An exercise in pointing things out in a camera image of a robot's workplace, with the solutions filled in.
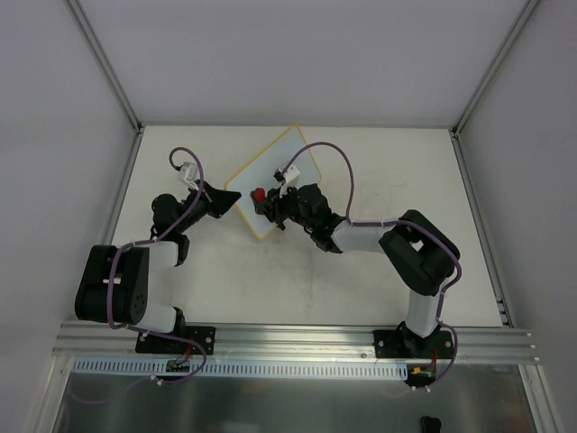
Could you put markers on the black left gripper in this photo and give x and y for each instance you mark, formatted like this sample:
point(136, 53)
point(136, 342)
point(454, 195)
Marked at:
point(207, 198)

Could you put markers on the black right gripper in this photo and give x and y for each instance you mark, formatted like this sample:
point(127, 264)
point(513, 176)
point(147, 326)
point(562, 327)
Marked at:
point(275, 206)

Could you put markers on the red bone-shaped eraser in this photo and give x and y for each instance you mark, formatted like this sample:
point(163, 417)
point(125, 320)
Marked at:
point(258, 195)

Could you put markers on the yellow framed whiteboard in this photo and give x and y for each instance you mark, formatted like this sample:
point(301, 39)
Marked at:
point(259, 172)

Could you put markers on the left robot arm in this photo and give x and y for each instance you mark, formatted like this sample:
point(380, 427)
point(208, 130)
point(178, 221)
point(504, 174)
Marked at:
point(115, 285)

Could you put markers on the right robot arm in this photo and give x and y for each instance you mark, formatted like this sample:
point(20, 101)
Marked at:
point(423, 257)

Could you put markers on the black object at bottom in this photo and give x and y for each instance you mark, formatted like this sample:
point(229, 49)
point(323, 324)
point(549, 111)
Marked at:
point(431, 425)

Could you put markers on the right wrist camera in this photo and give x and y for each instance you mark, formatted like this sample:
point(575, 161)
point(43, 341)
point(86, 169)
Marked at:
point(287, 178)

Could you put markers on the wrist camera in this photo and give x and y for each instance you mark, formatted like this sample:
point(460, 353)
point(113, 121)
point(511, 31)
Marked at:
point(287, 178)
point(188, 175)

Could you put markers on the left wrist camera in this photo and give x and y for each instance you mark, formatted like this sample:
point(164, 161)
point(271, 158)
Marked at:
point(188, 175)

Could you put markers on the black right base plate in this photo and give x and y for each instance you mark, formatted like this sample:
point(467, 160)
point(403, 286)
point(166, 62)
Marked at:
point(401, 344)

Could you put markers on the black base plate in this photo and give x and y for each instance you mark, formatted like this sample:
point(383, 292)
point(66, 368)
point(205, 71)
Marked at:
point(194, 337)
point(401, 344)

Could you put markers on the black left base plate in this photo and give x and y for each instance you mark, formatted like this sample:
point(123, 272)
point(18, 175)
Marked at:
point(194, 337)

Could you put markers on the right aluminium frame post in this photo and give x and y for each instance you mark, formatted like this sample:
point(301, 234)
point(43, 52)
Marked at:
point(506, 46)

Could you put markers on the aluminium frame post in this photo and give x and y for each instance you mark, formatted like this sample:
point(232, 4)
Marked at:
point(506, 46)
point(80, 17)

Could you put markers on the white slotted cable duct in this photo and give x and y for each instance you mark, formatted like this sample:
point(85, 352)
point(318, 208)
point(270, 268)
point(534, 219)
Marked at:
point(244, 369)

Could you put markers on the aluminium mounting rail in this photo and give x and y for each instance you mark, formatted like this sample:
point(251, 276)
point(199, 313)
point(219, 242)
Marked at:
point(476, 345)

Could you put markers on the left aluminium frame post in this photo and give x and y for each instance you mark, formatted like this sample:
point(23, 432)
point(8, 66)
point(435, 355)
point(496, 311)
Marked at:
point(80, 17)

